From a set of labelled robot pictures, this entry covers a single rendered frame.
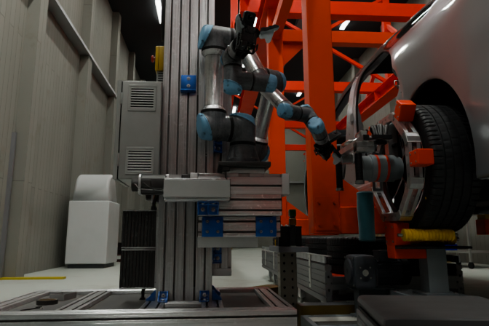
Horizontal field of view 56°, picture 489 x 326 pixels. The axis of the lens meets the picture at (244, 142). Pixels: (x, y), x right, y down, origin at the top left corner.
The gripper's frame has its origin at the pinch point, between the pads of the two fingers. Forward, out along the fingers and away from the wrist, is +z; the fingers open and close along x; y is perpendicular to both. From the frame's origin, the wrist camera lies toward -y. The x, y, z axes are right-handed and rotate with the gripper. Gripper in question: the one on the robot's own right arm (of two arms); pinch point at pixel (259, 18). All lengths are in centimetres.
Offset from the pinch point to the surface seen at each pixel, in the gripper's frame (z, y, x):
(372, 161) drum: -58, 25, -87
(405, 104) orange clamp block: -39, -1, -91
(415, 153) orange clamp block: -30, 25, -90
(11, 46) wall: -498, -150, 178
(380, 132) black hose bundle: -45, 13, -81
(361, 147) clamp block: -48, 22, -74
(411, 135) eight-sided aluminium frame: -36, 15, -92
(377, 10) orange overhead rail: -311, -242, -250
